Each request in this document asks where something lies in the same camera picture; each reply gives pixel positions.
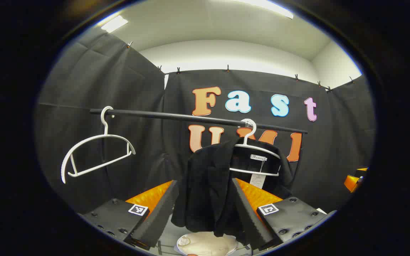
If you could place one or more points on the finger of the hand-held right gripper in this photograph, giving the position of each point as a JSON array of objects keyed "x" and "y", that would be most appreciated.
[{"x": 351, "y": 182}]

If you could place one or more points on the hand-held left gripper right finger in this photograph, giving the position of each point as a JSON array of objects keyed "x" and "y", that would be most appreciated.
[{"x": 251, "y": 224}]

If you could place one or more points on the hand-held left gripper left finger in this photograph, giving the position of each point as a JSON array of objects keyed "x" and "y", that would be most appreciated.
[{"x": 158, "y": 217}]

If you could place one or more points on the white laundry hamper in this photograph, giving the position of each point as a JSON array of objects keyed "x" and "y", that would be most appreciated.
[{"x": 205, "y": 243}]

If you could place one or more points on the white plastic hanger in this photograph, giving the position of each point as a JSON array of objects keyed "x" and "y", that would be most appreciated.
[
  {"x": 105, "y": 128},
  {"x": 255, "y": 172}
]

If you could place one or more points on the black jacket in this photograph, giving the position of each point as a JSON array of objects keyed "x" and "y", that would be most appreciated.
[{"x": 208, "y": 185}]

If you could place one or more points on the black clothes rack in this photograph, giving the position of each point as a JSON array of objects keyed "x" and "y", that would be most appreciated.
[{"x": 155, "y": 115}]

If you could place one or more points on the black backdrop cloth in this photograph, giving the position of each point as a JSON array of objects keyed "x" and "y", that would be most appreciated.
[{"x": 137, "y": 89}]

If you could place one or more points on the row of black clips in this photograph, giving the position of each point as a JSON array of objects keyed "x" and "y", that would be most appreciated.
[{"x": 227, "y": 67}]

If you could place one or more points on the ceiling light panel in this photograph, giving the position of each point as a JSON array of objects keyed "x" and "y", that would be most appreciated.
[{"x": 114, "y": 24}]

